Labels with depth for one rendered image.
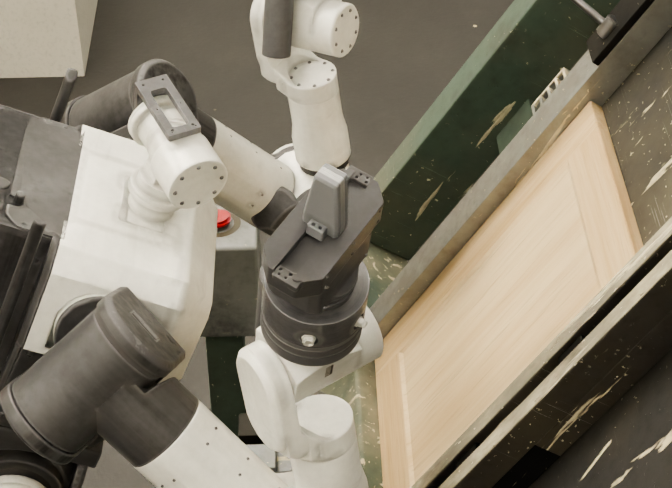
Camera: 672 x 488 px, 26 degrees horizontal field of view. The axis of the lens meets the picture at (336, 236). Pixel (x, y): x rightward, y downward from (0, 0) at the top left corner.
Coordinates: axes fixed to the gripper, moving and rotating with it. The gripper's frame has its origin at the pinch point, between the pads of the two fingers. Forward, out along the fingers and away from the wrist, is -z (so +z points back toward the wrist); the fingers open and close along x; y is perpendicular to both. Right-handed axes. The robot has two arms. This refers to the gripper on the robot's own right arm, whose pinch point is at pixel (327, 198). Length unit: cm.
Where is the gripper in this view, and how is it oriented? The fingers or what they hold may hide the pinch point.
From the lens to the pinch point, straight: 111.0
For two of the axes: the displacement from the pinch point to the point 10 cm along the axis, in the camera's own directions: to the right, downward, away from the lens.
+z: -0.9, 5.8, 8.1
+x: 5.3, -6.6, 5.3
